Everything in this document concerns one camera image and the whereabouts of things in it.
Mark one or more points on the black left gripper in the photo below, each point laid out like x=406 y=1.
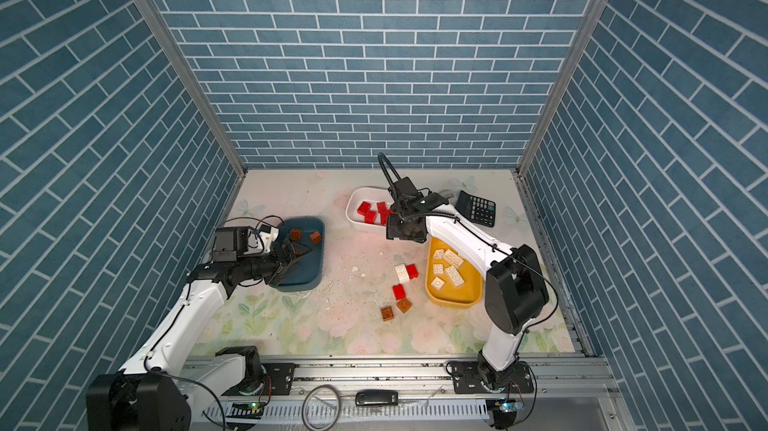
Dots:
x=280 y=261

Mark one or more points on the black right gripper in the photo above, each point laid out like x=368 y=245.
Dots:
x=393 y=228

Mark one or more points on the red lego brick pair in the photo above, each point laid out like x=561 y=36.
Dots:
x=383 y=212

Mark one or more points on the white rounded lego brick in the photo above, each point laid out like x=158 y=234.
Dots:
x=402 y=273

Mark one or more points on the cream long lego brick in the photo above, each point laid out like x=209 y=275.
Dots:
x=452 y=258

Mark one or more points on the white square lego plate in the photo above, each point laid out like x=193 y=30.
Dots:
x=437 y=283

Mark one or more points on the brown lego brick low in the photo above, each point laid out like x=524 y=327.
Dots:
x=387 y=313

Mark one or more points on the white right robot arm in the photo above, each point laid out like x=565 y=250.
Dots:
x=515 y=291

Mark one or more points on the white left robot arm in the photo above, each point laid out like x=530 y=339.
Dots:
x=149 y=391

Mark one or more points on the brown lego brick in bin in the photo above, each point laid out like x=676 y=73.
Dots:
x=295 y=233

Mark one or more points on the dark teal plastic bin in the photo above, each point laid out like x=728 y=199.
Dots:
x=306 y=273

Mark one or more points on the white plastic bin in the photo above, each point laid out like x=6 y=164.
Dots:
x=372 y=195

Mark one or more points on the black desk calculator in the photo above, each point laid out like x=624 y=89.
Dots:
x=480 y=211

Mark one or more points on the yellow plastic bin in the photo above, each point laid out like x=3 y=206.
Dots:
x=463 y=287

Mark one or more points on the brown lego brick right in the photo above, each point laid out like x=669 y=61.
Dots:
x=404 y=305

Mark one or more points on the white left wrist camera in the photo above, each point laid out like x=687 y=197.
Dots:
x=267 y=236

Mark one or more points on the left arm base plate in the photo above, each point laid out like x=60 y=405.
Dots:
x=281 y=375

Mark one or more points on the black remote on rail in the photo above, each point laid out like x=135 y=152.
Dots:
x=376 y=398

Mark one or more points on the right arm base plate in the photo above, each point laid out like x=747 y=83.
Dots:
x=475 y=377

